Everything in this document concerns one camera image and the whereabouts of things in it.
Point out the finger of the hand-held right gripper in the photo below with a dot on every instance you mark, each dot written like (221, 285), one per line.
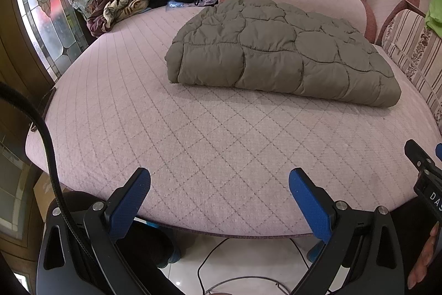
(439, 151)
(416, 153)

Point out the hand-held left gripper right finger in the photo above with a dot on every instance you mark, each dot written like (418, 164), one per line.
(309, 205)

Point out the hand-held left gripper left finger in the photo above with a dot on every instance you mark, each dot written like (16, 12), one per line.
(133, 200)

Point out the olive quilted jacket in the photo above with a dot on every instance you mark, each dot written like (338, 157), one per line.
(276, 49)

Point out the person's right hand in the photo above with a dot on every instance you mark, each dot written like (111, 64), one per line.
(423, 264)

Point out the pink quilted bed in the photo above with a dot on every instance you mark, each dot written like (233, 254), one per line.
(172, 143)

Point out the cardboard box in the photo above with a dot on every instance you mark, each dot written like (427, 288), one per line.
(43, 191)

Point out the striped floral cushion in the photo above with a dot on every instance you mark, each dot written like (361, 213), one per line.
(414, 49)

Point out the green cloth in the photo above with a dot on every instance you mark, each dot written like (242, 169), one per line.
(435, 15)

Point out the pink cushion with red edge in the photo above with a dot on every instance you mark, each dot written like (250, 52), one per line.
(390, 1)

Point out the brown cloth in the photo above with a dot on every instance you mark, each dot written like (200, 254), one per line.
(98, 22)

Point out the stained glass window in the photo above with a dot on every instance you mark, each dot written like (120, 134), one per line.
(51, 22)

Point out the blue plastic packet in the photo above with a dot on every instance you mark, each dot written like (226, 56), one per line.
(176, 3)

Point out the wooden window frame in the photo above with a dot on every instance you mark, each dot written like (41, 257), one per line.
(17, 49)

